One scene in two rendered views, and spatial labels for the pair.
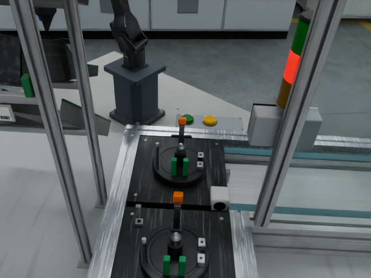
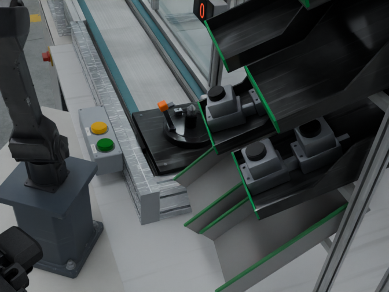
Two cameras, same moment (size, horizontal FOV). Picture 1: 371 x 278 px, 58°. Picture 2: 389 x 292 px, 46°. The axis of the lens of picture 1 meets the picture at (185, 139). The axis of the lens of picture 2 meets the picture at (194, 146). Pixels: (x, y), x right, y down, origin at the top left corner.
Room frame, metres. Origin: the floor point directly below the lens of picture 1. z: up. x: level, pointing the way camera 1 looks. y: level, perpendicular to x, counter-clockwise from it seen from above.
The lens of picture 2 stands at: (0.97, 0.86, 1.69)
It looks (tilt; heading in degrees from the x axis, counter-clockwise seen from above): 40 degrees down; 246
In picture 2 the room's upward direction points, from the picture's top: 5 degrees clockwise
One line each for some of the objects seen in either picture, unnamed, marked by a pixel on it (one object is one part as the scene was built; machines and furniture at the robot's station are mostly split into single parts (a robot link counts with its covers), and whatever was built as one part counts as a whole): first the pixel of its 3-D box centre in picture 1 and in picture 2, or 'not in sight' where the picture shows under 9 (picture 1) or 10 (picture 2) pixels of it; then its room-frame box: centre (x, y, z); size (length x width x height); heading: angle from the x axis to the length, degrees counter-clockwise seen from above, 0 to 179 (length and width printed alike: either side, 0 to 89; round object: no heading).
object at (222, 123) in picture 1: (208, 129); (99, 138); (0.83, -0.07, 0.93); 0.21 x 0.07 x 0.06; 91
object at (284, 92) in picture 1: (294, 91); not in sight; (0.50, -0.18, 1.28); 0.05 x 0.05 x 0.05
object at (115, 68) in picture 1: (136, 91); (54, 212); (0.98, 0.18, 0.96); 0.15 x 0.15 x 0.20; 54
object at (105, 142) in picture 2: (187, 120); (105, 145); (0.83, 0.00, 0.96); 0.04 x 0.04 x 0.02
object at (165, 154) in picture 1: (179, 164); (190, 128); (0.62, 0.01, 0.98); 0.14 x 0.14 x 0.02
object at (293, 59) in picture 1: (302, 65); not in sight; (0.50, -0.18, 1.33); 0.05 x 0.05 x 0.05
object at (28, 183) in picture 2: (133, 57); (46, 167); (0.97, 0.18, 1.09); 0.07 x 0.07 x 0.06; 54
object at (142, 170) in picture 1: (179, 169); (189, 134); (0.62, 0.01, 0.96); 0.24 x 0.24 x 0.02; 1
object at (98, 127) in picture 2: (209, 121); (99, 128); (0.83, -0.07, 0.96); 0.04 x 0.04 x 0.02
